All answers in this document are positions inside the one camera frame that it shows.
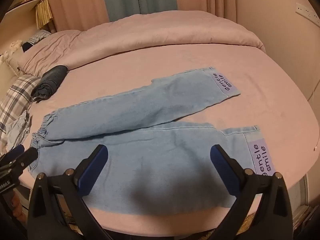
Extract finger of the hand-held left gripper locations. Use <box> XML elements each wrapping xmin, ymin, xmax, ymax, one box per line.
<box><xmin>0</xmin><ymin>148</ymin><xmax>38</xmax><ymax>178</ymax></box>
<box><xmin>0</xmin><ymin>144</ymin><xmax>25</xmax><ymax>166</ymax></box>

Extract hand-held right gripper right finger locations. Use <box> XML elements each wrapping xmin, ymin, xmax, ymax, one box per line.
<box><xmin>207</xmin><ymin>144</ymin><xmax>293</xmax><ymax>240</ymax></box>

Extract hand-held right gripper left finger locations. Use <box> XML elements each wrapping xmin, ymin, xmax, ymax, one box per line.
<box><xmin>27</xmin><ymin>144</ymin><xmax>118</xmax><ymax>240</ymax></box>

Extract light blue denim pants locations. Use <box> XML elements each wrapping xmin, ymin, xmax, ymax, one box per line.
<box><xmin>29</xmin><ymin>66</ymin><xmax>277</xmax><ymax>209</ymax></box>

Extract person's left hand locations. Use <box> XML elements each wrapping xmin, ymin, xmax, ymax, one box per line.
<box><xmin>12</xmin><ymin>194</ymin><xmax>27</xmax><ymax>218</ymax></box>

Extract crumpled light blue cloth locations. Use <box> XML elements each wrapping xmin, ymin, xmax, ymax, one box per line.
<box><xmin>5</xmin><ymin>110</ymin><xmax>32</xmax><ymax>150</ymax></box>

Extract plaid cloth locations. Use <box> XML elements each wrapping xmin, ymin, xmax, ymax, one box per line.
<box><xmin>0</xmin><ymin>74</ymin><xmax>42</xmax><ymax>140</ymax></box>

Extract pink bed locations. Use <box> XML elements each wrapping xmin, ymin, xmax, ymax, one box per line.
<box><xmin>19</xmin><ymin>47</ymin><xmax>320</xmax><ymax>230</ymax></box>

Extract dark rolled cloth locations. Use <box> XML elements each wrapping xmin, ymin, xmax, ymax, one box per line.
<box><xmin>30</xmin><ymin>65</ymin><xmax>68</xmax><ymax>103</ymax></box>

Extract white cabinet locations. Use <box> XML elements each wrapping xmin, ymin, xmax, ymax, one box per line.
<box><xmin>299</xmin><ymin>175</ymin><xmax>316</xmax><ymax>205</ymax></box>

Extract stack of magazines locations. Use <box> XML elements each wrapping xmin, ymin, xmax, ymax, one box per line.
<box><xmin>292</xmin><ymin>202</ymin><xmax>318</xmax><ymax>230</ymax></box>

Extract pink pillow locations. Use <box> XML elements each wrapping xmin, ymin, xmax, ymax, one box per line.
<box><xmin>17</xmin><ymin>29</ymin><xmax>83</xmax><ymax>77</ymax></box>

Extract checkered cloth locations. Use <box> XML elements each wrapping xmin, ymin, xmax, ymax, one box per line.
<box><xmin>27</xmin><ymin>29</ymin><xmax>52</xmax><ymax>44</ymax></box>

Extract pink duvet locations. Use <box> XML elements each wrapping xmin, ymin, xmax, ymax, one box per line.
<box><xmin>67</xmin><ymin>11</ymin><xmax>265</xmax><ymax>70</ymax></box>

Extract white wall socket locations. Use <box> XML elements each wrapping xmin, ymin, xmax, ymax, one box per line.
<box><xmin>296</xmin><ymin>2</ymin><xmax>320</xmax><ymax>25</ymax></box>

